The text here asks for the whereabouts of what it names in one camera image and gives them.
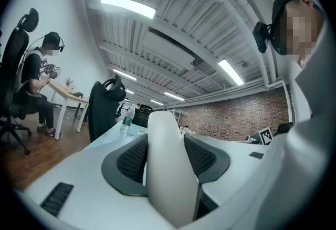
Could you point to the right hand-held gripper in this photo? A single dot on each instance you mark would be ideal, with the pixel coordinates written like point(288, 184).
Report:
point(266, 136)

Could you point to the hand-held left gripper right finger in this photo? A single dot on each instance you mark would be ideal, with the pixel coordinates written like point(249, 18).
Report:
point(207, 163)

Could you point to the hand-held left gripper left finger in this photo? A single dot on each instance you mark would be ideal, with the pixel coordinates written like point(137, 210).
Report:
point(126, 168)

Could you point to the white telephone handset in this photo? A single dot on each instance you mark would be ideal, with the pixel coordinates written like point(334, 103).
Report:
point(168, 158)

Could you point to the clear water bottle green label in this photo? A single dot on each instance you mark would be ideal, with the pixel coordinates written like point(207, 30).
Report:
point(127, 122)

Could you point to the person's white shirt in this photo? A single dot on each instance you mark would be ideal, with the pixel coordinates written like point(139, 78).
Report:
point(315, 108)

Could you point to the white metal rack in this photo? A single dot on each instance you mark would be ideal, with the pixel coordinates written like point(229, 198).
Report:
point(176, 114)

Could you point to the ceiling light panel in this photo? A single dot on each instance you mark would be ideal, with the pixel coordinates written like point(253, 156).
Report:
point(173, 96)
point(231, 71)
point(128, 5)
point(124, 74)

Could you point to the flat black object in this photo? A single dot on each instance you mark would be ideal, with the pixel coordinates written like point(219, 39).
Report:
point(78, 94)

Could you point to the wooden table white legs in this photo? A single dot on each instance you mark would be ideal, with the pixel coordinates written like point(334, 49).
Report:
point(65, 91)

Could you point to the small potted plant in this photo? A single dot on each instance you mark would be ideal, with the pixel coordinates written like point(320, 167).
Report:
point(69, 82)

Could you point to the person's head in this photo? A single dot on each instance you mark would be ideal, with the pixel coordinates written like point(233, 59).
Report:
point(299, 29)

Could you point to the tall black office chair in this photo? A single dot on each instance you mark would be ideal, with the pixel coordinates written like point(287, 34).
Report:
point(13, 53)

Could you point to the black head-mounted camera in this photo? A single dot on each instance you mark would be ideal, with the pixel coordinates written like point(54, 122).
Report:
point(261, 36)

